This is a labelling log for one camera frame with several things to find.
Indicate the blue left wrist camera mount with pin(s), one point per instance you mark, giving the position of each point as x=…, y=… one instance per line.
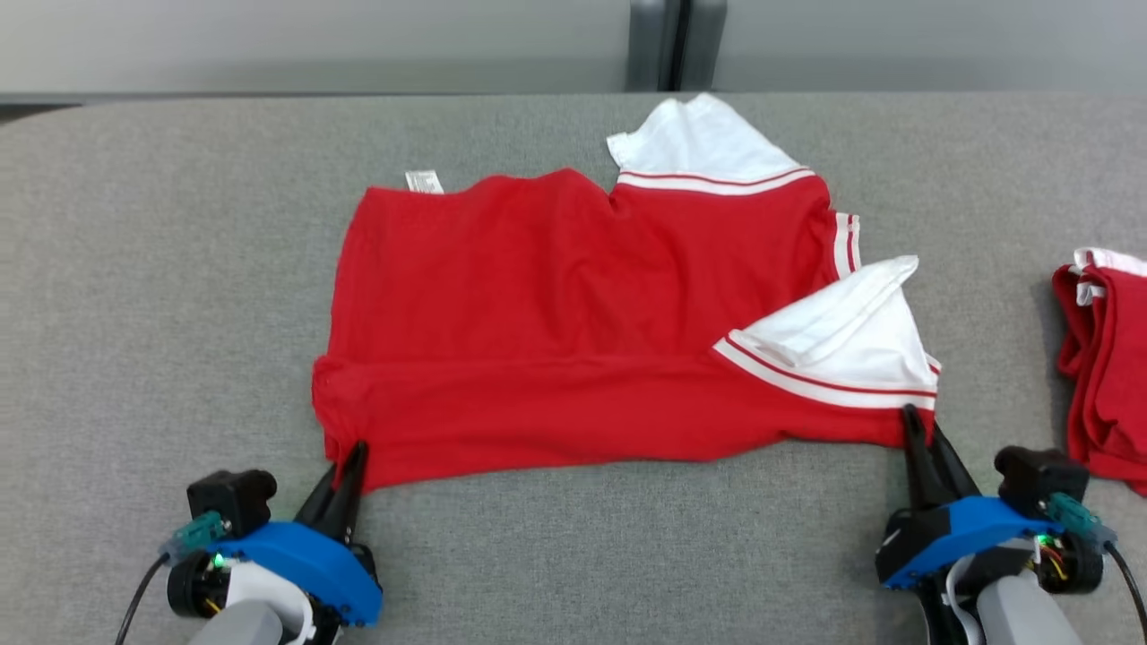
x=305, y=564

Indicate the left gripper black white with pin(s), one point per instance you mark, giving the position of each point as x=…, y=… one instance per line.
x=260, y=582

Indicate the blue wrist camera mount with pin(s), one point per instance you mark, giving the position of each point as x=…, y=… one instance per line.
x=305, y=564
x=977, y=533

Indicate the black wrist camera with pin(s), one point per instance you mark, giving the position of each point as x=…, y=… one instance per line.
x=228, y=502
x=1039, y=475

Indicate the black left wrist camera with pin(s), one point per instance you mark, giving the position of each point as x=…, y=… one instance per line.
x=228, y=502

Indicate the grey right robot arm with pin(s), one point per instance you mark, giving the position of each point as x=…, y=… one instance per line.
x=1021, y=618

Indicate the red shirt with white trim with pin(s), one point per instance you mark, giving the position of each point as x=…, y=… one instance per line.
x=1111, y=376
x=538, y=296

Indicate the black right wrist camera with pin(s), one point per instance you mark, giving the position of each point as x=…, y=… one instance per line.
x=1039, y=475

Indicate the teal right camera connector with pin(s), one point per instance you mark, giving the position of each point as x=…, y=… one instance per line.
x=1080, y=521

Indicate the teal camera connector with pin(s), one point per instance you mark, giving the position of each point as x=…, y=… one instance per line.
x=1080, y=521
x=193, y=536

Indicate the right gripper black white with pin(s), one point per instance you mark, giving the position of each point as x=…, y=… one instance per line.
x=905, y=537

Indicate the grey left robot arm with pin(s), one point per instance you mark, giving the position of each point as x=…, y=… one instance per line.
x=237, y=627

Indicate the teal left camera connector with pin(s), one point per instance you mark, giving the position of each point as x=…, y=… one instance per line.
x=193, y=536

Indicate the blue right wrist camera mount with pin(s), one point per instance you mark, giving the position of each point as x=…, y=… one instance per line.
x=977, y=533

